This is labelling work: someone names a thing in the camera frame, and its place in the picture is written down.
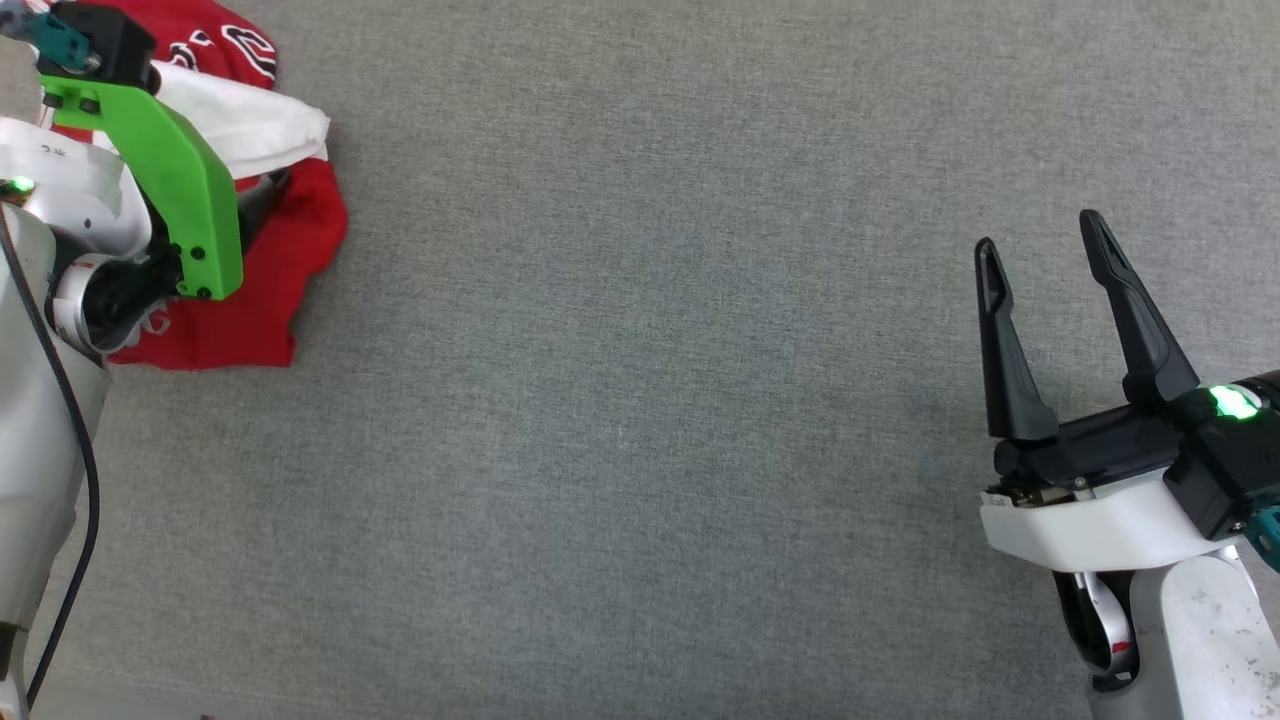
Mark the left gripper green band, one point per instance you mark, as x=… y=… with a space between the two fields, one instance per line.
x=190 y=190

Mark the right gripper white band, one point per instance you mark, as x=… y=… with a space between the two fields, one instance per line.
x=1090 y=520

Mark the red and white Bulls jersey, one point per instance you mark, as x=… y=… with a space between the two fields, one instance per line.
x=260 y=300

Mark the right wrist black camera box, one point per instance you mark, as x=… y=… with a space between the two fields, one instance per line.
x=1230 y=470

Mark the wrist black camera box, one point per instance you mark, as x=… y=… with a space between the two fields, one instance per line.
x=1230 y=470
x=115 y=40

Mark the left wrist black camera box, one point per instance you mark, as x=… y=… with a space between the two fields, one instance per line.
x=115 y=40

